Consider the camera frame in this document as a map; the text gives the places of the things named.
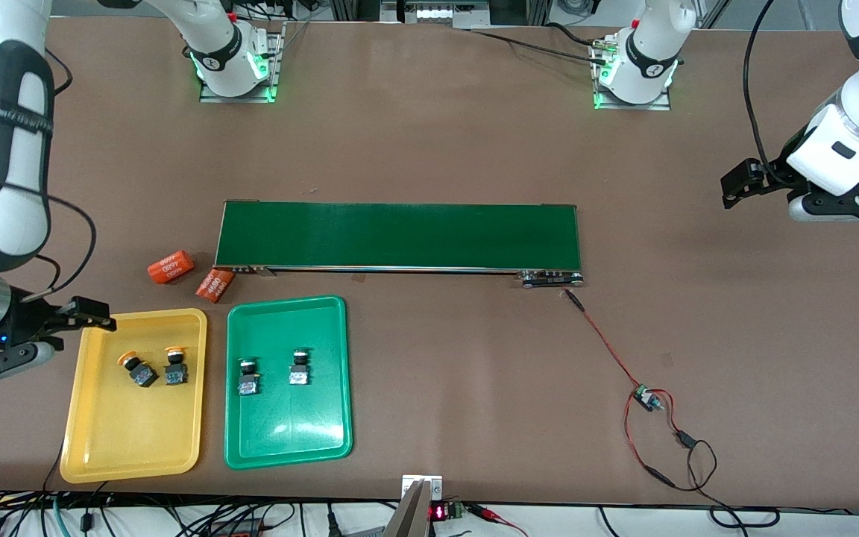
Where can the green push button switch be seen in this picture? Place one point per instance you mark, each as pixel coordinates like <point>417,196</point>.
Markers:
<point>298,373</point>
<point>248,382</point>

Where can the orange cylinder marked 4680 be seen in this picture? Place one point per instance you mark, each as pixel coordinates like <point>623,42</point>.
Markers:
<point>171,267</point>
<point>217,286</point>

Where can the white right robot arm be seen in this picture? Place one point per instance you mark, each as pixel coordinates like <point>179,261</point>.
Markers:
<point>4,149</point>

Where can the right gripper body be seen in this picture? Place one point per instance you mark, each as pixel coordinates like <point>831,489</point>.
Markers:
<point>24,321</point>

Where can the green conveyor belt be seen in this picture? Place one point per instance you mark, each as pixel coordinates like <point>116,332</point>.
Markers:
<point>400,235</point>

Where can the small speed controller board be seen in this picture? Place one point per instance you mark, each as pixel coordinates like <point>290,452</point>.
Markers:
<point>647,398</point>

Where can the red clip lead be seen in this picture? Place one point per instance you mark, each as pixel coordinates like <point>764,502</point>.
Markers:
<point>491,513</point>

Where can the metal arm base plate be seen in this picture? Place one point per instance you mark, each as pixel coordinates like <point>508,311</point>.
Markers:
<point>236,98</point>
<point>634,107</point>

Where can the white power strip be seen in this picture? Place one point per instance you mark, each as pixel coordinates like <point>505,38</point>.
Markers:
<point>433,13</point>

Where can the red digit display module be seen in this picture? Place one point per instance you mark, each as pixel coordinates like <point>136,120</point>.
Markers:
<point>438,512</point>

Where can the grey metal bar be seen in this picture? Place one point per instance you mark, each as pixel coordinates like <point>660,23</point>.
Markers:
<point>407,518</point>

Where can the yellow plastic tray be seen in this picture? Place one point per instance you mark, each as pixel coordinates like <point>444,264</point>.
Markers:
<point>124,432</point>

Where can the silver metal bracket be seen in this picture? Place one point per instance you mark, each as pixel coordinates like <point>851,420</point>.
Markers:
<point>437,488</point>

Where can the yellow push button switch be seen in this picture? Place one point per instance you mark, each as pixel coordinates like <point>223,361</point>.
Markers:
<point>140,371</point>
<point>174,371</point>

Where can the green plastic tray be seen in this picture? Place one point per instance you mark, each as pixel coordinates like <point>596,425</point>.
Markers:
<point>288,425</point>

